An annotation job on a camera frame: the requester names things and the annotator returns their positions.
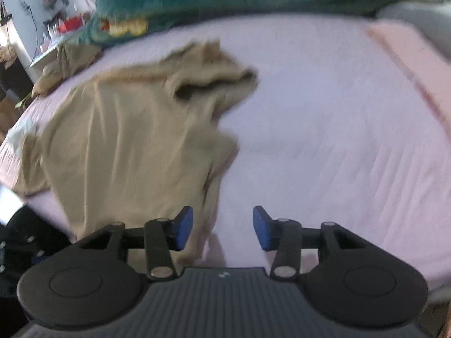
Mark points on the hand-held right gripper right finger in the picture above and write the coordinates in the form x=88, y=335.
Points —
x=262, y=227

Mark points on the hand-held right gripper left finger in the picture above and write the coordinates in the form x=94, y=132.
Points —
x=185, y=227

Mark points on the tan t-shirt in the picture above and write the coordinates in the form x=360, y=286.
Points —
x=123, y=141

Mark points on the white cloth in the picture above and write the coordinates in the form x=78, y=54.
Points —
x=19, y=133

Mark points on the tan plush towel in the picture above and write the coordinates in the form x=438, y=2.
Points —
x=44, y=81

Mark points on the white desk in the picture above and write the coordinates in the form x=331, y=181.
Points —
x=42, y=56

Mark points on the brown knit cloth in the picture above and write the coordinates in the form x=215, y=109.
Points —
x=75, y=56

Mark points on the red box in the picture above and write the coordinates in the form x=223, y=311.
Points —
x=70, y=24

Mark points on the black hanging item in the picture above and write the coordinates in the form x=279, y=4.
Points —
x=4, y=14

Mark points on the white power strip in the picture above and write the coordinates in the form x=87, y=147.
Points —
x=24, y=6

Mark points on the pink pillow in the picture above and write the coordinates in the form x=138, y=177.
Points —
x=415, y=60

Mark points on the grey body pillow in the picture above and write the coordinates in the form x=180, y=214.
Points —
x=422, y=17

